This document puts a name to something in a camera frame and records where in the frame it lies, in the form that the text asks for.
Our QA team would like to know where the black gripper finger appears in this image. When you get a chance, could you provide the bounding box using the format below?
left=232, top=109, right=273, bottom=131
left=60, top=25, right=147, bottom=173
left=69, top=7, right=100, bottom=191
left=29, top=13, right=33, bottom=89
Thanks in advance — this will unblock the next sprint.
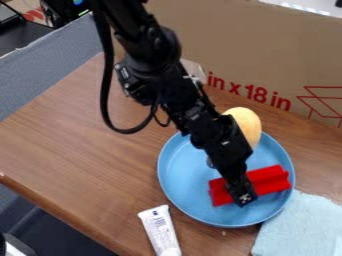
left=224, top=169, right=258, bottom=207

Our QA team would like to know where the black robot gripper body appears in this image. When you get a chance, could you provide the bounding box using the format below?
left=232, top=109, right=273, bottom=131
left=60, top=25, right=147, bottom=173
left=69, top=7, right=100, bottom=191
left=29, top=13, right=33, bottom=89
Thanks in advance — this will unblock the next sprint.
left=164, top=77, right=252, bottom=177

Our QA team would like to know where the red plastic block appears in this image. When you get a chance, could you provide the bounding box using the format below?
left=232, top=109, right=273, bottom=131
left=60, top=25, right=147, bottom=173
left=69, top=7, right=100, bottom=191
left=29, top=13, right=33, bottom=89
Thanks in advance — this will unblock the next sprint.
left=208, top=165, right=291, bottom=207

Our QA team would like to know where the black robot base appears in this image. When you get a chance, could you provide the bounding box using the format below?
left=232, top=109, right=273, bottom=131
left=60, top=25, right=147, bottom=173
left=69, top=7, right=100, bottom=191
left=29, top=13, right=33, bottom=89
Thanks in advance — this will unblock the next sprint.
left=40, top=0, right=89, bottom=29

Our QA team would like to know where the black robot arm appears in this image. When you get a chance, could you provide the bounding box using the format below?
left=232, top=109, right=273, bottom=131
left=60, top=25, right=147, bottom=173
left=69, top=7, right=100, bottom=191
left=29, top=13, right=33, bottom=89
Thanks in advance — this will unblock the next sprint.
left=88, top=0, right=258, bottom=207

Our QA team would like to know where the yellow potato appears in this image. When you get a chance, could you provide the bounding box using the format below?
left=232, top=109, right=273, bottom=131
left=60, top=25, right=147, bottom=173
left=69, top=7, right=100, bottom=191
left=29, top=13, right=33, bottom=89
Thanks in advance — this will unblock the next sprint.
left=223, top=107, right=262, bottom=149

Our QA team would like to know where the blue round plate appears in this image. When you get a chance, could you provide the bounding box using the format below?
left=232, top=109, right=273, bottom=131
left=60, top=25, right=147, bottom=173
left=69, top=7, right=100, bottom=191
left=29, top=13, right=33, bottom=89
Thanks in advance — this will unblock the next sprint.
left=158, top=132, right=295, bottom=228

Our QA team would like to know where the white cream tube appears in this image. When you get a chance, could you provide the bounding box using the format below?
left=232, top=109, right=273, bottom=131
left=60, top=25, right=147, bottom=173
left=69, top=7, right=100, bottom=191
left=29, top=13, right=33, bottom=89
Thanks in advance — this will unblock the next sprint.
left=138, top=205, right=182, bottom=256

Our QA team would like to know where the light blue towel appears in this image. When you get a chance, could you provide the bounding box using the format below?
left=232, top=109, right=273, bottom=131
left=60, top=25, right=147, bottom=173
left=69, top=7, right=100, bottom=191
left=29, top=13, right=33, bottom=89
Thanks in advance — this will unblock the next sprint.
left=251, top=191, right=342, bottom=256

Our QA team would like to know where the brown cardboard box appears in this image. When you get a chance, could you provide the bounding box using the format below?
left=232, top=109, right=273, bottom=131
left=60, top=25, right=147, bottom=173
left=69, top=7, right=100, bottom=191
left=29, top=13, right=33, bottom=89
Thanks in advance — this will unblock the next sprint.
left=107, top=0, right=342, bottom=128

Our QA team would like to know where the grey fabric divider panel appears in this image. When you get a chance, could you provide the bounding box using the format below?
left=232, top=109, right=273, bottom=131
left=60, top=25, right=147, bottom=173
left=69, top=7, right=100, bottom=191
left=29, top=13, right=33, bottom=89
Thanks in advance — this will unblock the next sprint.
left=0, top=14, right=102, bottom=122

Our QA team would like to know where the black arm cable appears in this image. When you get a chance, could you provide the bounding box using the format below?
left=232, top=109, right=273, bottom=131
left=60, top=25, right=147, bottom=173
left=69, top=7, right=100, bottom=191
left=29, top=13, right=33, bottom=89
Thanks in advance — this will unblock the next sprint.
left=97, top=13, right=172, bottom=135

